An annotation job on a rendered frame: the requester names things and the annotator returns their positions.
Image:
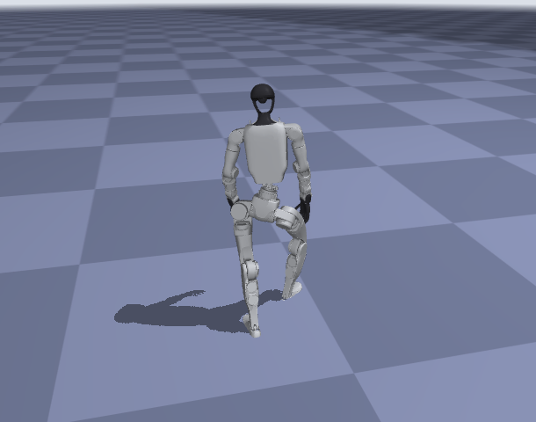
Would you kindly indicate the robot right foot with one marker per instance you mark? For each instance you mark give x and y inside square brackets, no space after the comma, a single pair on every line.
[296,289]

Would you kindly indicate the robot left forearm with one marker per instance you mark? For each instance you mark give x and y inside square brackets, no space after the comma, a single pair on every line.
[230,189]

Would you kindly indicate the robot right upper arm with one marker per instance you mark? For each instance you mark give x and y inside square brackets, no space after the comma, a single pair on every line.
[294,133]

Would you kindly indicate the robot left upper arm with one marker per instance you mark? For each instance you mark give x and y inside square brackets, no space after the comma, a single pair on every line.
[232,152]

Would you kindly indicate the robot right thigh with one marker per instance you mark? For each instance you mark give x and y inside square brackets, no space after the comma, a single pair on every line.
[290,219]

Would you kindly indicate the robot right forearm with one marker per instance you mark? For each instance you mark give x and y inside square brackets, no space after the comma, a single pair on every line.
[304,183]

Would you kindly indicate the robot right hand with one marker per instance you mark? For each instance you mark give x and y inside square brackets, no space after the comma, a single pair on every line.
[305,207]

